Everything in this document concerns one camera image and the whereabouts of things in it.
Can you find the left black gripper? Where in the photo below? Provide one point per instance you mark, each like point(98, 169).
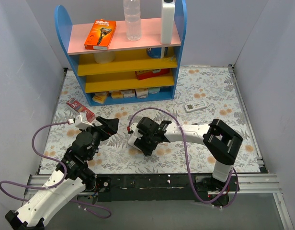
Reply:
point(103, 127)

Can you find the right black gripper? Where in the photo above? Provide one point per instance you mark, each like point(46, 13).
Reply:
point(142, 141)

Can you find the red white remote control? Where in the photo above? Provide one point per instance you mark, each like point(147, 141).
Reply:
point(131, 142)

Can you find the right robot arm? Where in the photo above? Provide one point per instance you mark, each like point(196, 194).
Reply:
point(221, 140)

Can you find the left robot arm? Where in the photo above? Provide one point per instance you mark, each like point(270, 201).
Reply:
point(71, 176)

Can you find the yellow small box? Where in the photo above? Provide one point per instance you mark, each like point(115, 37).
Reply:
point(100, 97)

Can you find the red toothpaste box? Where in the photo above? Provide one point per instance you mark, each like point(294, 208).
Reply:
point(77, 108)

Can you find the light blue small box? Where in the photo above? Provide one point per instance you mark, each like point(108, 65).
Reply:
point(154, 90)

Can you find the red flat box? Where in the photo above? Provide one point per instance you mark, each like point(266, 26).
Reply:
point(145, 74)

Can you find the blue wooden shelf unit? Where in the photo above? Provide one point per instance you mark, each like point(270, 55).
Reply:
point(130, 56)

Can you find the floral table mat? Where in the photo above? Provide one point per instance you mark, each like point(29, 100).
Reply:
point(212, 85)

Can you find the blue round tin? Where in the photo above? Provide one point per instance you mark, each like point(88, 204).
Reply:
point(157, 53)

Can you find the orange razor box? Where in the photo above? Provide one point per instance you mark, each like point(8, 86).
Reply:
point(100, 35)

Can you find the clear plastic bottle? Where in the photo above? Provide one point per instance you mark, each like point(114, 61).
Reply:
point(132, 15)

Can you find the white plastic bottle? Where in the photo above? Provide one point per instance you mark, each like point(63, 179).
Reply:
point(167, 21)

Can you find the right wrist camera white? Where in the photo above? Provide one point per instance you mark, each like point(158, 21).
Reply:
point(134, 131)

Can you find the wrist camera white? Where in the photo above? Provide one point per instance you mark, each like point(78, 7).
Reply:
point(134, 131)
point(80, 121)

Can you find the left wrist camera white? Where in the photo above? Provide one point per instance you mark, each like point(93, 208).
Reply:
point(80, 121)

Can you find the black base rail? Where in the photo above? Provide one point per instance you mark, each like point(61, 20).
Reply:
point(153, 187)

